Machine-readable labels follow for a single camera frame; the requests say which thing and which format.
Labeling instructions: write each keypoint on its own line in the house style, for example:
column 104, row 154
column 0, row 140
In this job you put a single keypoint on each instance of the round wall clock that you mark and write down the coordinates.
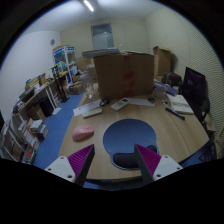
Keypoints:
column 52, row 42

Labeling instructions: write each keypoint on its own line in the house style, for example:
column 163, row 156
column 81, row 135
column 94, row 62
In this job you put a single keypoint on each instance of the bookshelf with books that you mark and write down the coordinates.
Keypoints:
column 21, row 145

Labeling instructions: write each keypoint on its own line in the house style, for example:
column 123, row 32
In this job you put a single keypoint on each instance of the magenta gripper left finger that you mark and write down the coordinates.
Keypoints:
column 75, row 167

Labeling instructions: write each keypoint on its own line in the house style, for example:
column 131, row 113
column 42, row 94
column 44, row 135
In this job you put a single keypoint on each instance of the open notebook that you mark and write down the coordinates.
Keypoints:
column 179, row 104

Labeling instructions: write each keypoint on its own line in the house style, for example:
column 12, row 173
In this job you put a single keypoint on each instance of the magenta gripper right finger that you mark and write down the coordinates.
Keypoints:
column 153, row 167

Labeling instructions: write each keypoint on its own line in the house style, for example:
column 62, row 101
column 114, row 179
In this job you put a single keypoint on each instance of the large cardboard box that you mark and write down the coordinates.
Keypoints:
column 124, row 75

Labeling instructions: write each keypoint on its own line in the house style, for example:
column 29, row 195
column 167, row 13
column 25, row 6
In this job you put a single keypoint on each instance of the white flat remote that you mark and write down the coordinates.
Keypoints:
column 92, row 112

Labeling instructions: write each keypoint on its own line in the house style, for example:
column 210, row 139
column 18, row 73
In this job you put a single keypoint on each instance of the small cardboard box floor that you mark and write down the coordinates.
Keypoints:
column 76, row 88

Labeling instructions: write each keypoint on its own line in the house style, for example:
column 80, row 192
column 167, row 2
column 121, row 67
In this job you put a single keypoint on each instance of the tall cardboard box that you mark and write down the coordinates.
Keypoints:
column 162, row 61

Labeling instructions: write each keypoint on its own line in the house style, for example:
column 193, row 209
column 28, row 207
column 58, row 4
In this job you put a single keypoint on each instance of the blue mouse pad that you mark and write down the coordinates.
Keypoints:
column 120, row 138

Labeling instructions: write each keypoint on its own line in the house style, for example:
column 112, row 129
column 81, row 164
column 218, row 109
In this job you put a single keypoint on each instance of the pink computer mouse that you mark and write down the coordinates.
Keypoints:
column 82, row 132

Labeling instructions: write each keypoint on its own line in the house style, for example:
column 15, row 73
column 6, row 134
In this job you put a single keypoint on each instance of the black pen marker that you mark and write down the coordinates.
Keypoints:
column 175, row 113

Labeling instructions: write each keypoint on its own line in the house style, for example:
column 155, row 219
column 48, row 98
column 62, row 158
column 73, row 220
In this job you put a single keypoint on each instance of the white remote control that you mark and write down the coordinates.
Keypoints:
column 120, row 104

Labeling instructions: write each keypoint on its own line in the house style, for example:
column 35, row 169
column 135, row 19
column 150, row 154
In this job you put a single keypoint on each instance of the wall window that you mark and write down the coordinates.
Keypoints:
column 102, row 36

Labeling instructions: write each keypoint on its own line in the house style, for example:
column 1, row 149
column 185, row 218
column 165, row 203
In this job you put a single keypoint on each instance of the black stand tripod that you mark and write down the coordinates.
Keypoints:
column 57, row 79

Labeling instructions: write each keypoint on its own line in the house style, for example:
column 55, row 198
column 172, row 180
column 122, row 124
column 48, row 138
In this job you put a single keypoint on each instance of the black monitor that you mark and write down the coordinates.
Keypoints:
column 194, row 86

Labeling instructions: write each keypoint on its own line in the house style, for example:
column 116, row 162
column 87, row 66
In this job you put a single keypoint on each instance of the wooden side desk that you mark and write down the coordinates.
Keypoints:
column 44, row 92

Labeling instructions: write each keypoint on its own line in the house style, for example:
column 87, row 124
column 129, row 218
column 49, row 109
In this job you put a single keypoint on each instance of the blue white claw machine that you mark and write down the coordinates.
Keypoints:
column 64, row 57

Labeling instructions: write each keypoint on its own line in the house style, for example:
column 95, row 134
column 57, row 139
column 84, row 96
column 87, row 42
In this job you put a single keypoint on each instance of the ceiling light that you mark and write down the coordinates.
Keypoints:
column 89, row 5

